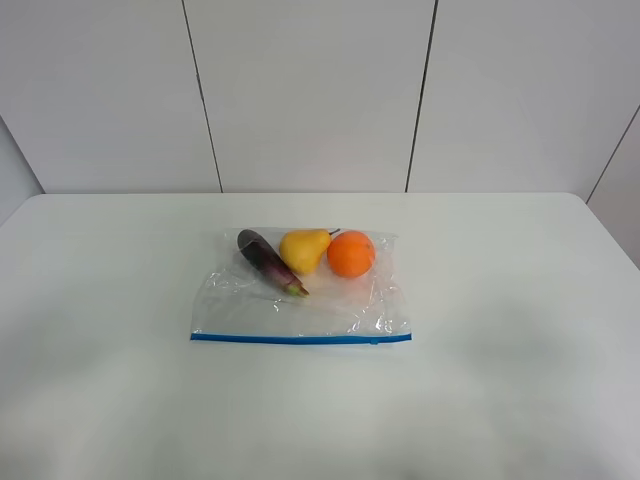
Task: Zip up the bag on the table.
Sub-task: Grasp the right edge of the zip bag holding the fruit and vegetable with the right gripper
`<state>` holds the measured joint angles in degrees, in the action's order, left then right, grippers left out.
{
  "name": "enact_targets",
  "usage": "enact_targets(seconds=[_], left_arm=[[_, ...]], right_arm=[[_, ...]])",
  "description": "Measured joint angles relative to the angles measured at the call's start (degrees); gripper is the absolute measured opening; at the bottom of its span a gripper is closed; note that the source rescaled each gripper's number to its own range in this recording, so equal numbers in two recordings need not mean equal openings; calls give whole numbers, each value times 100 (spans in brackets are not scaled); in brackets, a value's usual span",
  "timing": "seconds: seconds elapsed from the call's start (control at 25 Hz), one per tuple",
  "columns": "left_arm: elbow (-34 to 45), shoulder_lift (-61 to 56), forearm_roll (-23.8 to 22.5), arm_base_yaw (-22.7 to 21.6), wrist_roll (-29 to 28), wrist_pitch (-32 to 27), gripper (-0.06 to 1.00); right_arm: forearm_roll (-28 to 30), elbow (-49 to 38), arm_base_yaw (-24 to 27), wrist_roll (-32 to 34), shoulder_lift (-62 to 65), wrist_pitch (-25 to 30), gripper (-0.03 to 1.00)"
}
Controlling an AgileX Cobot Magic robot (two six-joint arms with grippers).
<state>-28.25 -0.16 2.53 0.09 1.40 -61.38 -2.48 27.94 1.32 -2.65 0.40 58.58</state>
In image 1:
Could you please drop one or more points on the clear zip bag blue strip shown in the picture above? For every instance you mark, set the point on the clear zip bag blue strip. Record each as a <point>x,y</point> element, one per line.
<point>239,303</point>

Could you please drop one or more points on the yellow pear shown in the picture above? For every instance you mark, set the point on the yellow pear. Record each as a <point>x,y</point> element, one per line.
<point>302,250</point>

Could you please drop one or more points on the orange fruit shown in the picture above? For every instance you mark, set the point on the orange fruit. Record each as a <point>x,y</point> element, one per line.
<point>351,254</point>

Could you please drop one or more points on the purple eggplant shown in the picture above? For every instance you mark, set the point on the purple eggplant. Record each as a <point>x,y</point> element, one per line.
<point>264,259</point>

